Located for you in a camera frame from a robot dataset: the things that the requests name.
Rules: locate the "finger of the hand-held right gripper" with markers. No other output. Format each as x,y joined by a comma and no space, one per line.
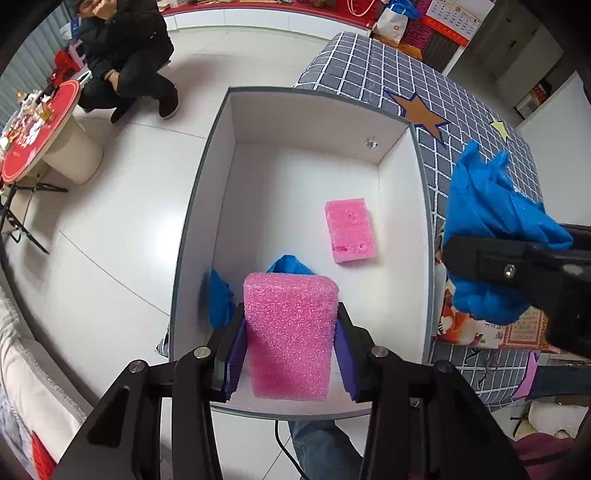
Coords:
579,237
489,263

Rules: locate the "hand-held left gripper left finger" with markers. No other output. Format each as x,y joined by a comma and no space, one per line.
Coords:
234,355

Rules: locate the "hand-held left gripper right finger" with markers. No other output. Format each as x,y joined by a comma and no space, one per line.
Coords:
345,357

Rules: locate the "pink foam block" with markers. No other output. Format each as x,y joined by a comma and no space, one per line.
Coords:
291,332

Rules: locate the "blue cloth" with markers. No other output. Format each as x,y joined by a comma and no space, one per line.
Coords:
220,295
485,203

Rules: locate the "pink foam sponge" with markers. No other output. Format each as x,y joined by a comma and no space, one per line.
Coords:
351,230

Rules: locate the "white storage box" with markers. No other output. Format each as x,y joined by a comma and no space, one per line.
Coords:
286,184

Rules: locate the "pink paper sheet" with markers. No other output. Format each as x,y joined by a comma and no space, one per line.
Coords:
526,376

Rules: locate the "person's jeans leg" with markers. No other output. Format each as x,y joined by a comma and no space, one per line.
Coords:
321,447

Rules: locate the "yellow star patch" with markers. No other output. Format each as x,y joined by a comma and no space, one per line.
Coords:
500,129

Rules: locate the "cardboard box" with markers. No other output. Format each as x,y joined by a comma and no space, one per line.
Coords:
535,97

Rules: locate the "person's maroon clothing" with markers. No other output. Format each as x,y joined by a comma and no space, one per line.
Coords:
545,454

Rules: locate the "brown star patch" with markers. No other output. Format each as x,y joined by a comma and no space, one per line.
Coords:
418,115

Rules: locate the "cream sofa cushion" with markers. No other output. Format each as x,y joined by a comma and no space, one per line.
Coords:
27,392

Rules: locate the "grey checked blanket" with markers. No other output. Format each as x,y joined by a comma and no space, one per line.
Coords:
369,64

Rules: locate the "black folding table legs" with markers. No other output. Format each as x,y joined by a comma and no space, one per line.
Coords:
21,221

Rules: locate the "beige cylindrical bin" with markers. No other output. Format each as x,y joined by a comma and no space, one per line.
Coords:
76,154

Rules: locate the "white paper bag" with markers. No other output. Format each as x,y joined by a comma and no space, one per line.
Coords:
391,25

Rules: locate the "red round table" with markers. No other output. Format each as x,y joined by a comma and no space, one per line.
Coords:
32,157

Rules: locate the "cluster of small tableware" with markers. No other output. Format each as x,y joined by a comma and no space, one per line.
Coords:
25,115

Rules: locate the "red plastic stool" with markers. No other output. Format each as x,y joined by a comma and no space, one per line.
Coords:
67,57

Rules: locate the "wall calendar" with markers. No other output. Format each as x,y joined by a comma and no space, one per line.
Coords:
457,18

